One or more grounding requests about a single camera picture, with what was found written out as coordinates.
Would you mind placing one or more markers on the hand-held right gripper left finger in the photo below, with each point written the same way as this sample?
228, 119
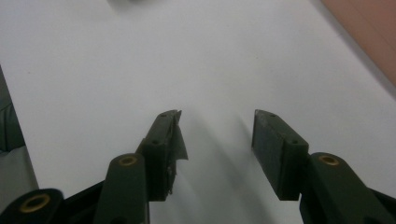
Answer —
157, 146

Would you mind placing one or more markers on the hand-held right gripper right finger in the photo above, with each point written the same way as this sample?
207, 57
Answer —
280, 146

